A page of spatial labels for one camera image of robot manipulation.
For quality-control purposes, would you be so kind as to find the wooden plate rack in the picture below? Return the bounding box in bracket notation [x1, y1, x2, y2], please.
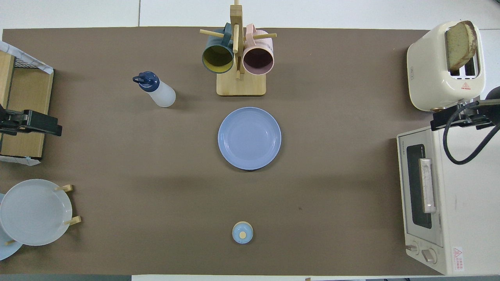
[5, 184, 82, 245]

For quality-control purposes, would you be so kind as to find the toasted bread slice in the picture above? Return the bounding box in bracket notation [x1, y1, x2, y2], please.
[445, 20, 478, 72]

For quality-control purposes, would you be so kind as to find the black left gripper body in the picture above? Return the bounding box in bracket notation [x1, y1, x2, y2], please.
[0, 105, 29, 136]

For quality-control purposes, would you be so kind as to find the wooden mug tree stand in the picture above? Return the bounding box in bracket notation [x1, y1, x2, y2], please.
[199, 0, 277, 97]

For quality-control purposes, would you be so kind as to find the periwinkle blue plate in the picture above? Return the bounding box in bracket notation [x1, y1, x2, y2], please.
[218, 107, 282, 171]

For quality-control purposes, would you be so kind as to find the light blue plate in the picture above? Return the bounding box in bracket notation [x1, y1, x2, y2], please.
[0, 193, 23, 261]

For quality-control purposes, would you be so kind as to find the black wire basket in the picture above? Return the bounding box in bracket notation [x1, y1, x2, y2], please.
[14, 55, 39, 70]

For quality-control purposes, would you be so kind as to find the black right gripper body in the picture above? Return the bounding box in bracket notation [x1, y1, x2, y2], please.
[462, 99, 500, 129]

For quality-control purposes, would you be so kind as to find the dark teal mug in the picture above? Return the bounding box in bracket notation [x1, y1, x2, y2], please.
[202, 23, 235, 75]

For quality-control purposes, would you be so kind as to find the pale grey plate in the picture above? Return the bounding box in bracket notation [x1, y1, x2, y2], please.
[0, 179, 73, 246]

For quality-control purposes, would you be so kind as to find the brown table mat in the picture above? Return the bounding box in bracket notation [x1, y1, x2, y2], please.
[0, 27, 482, 276]

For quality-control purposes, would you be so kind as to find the cream two-slot toaster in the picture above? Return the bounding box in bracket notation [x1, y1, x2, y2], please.
[406, 21, 486, 112]

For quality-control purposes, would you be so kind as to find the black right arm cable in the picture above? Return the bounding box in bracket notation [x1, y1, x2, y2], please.
[443, 101, 500, 165]

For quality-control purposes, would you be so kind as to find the blue-capped translucent squeeze bottle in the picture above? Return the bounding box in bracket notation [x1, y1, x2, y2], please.
[132, 71, 177, 108]

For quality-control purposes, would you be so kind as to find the pink mug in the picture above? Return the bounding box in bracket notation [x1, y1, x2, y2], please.
[242, 23, 275, 76]

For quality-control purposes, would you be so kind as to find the white toaster oven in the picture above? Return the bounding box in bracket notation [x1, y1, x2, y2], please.
[396, 124, 500, 276]

